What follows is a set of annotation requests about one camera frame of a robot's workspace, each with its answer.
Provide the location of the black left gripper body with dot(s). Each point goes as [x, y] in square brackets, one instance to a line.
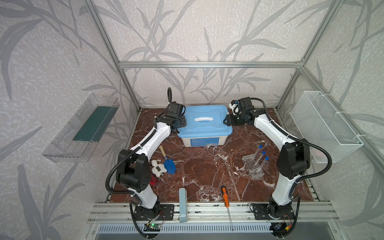
[182, 121]

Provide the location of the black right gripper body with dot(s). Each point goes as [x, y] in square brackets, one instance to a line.
[227, 119]

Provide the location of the blue plastic bin lid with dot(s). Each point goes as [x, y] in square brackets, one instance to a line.
[206, 121]

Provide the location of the white plastic storage bin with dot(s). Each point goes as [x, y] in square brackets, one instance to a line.
[204, 141]

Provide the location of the clear test tube rack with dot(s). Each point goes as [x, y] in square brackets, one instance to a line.
[250, 167]

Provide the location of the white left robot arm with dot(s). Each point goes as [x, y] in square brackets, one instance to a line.
[132, 173]

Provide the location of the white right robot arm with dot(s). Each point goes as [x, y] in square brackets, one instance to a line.
[294, 157]

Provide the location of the white molecule model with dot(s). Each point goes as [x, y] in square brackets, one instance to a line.
[158, 169]

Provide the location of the red black lighter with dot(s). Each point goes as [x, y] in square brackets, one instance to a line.
[153, 181]

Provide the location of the grey teal bar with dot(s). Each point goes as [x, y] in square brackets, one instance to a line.
[183, 205]

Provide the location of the green circuit board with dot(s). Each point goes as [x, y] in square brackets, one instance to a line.
[152, 227]

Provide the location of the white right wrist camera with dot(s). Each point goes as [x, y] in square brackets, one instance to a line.
[234, 106]

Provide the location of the wooden handled blue brush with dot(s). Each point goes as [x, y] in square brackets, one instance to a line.
[169, 163]

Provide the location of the white wire mesh basket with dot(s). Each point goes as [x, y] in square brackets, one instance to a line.
[320, 123]

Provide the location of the aluminium frame profile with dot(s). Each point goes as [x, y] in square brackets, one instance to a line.
[299, 66]

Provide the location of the orange handled screwdriver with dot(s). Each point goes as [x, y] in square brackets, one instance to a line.
[227, 204]

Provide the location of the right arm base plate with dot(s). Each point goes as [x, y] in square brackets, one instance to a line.
[261, 211]

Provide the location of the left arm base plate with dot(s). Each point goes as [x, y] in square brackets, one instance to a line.
[159, 212]

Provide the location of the clear wall shelf green mat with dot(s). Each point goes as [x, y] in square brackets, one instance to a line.
[79, 138]

